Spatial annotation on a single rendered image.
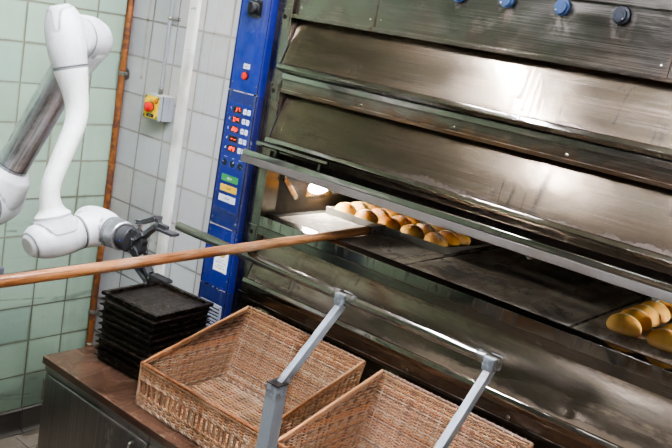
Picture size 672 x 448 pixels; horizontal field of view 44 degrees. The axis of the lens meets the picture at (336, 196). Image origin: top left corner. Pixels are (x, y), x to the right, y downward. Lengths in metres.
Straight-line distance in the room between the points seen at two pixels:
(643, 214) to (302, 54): 1.27
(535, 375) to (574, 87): 0.81
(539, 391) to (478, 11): 1.11
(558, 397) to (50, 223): 1.49
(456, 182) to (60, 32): 1.22
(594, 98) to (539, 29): 0.26
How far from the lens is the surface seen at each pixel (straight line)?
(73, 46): 2.54
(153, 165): 3.50
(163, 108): 3.37
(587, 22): 2.40
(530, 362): 2.51
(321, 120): 2.88
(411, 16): 2.69
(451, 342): 2.17
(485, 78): 2.51
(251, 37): 3.06
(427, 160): 2.60
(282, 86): 2.99
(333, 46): 2.86
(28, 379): 3.86
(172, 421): 2.77
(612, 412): 2.43
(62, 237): 2.49
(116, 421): 2.93
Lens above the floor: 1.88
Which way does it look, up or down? 11 degrees down
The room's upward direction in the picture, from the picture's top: 10 degrees clockwise
